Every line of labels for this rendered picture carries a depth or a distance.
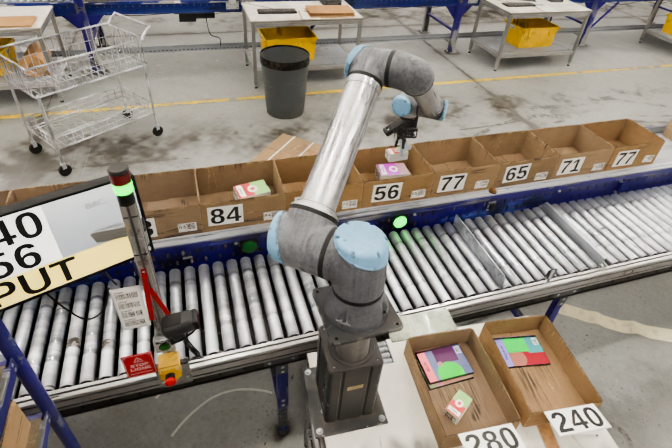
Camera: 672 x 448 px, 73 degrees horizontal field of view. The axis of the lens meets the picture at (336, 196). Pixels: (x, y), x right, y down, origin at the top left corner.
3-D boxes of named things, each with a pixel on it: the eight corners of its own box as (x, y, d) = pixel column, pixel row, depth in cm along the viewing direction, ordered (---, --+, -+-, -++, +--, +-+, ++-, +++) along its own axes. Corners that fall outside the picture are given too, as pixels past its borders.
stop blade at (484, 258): (499, 289, 217) (504, 276, 212) (452, 226, 251) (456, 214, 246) (500, 289, 217) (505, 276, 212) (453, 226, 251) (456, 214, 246)
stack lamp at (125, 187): (112, 197, 118) (107, 178, 115) (114, 185, 122) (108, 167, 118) (133, 194, 120) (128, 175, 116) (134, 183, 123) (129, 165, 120)
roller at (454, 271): (467, 304, 211) (470, 297, 208) (419, 230, 250) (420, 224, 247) (477, 302, 212) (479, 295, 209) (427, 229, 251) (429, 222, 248)
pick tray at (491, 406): (439, 451, 154) (445, 437, 148) (402, 352, 183) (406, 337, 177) (514, 435, 160) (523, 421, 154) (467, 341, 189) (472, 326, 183)
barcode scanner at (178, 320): (205, 338, 155) (196, 320, 148) (169, 349, 153) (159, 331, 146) (203, 322, 160) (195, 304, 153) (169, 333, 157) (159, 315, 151)
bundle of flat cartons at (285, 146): (288, 197, 378) (288, 184, 371) (241, 180, 393) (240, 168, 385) (325, 158, 429) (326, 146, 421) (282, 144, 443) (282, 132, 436)
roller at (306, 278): (319, 338, 192) (319, 331, 189) (291, 253, 230) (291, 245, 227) (330, 336, 193) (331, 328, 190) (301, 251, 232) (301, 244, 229)
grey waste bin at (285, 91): (285, 126, 471) (285, 67, 432) (252, 110, 494) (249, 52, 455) (317, 110, 503) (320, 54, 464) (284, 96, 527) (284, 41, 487)
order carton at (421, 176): (360, 209, 233) (363, 182, 222) (342, 176, 255) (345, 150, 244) (429, 198, 243) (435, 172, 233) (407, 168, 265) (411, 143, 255)
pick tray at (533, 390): (522, 428, 162) (532, 414, 156) (477, 336, 191) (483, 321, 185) (593, 416, 167) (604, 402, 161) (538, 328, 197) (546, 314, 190)
